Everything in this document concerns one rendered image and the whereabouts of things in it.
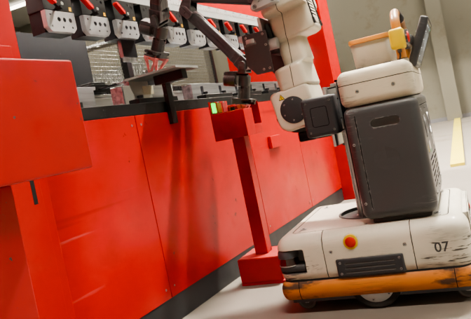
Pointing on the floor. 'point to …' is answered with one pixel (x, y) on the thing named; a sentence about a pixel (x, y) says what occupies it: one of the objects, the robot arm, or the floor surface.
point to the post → (127, 69)
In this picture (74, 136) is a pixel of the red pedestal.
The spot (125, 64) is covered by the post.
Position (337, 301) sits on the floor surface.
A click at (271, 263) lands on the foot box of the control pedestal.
